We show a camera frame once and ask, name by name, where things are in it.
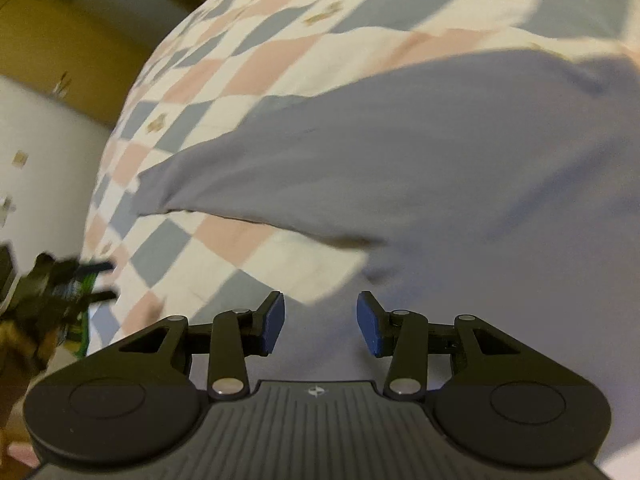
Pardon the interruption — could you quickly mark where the grey-purple shirt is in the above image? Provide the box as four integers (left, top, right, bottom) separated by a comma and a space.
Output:
132, 50, 639, 456

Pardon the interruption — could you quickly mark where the checkered teddy bear quilt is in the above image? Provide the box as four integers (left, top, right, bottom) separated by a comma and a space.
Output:
82, 0, 639, 351

